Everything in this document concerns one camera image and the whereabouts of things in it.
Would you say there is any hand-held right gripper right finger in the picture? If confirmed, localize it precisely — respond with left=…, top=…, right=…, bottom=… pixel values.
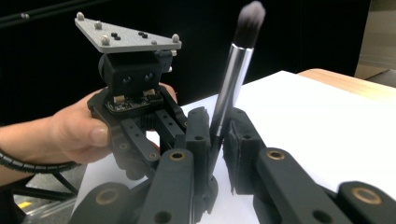
left=222, top=106, right=266, bottom=196

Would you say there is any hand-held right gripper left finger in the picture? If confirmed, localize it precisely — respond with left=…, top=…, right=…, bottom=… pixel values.
left=185, top=106, right=219, bottom=219

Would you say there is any black makeup brush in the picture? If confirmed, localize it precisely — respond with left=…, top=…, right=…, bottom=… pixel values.
left=205, top=0, right=267, bottom=182

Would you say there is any white table mat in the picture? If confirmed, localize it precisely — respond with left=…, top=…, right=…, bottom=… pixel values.
left=74, top=70, right=396, bottom=224

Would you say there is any black metal stand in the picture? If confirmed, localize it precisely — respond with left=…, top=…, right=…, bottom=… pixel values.
left=10, top=172, right=80, bottom=202

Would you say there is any black metal rod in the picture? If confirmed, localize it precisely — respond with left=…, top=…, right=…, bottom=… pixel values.
left=0, top=0, right=106, bottom=25

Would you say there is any wooden table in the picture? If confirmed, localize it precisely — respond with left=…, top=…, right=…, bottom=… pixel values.
left=297, top=68, right=396, bottom=105

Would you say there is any black spiral cable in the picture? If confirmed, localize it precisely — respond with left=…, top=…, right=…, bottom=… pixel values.
left=0, top=148, right=80, bottom=175

